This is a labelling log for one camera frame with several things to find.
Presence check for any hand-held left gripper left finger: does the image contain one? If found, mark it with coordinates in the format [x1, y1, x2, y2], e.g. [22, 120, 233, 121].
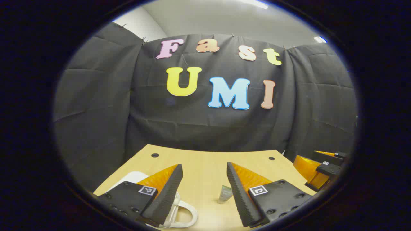
[96, 164, 184, 227]

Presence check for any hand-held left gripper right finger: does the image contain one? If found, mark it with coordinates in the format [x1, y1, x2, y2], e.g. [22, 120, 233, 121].
[226, 162, 314, 229]

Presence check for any green white skincare tube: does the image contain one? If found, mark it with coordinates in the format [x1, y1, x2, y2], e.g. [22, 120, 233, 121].
[218, 185, 233, 204]

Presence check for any white suitcase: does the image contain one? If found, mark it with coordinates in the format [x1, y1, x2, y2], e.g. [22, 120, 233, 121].
[108, 171, 198, 229]

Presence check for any black backdrop cloth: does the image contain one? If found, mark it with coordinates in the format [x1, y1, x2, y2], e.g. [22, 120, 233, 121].
[53, 22, 358, 193]

